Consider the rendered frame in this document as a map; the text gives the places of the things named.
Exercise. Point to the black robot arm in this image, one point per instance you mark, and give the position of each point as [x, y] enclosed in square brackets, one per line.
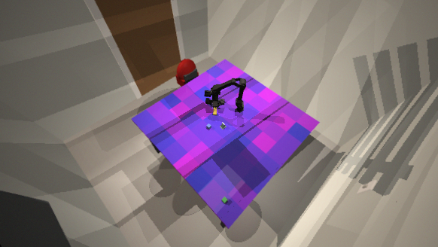
[216, 90]

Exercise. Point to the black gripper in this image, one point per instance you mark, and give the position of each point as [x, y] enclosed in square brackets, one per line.
[208, 101]

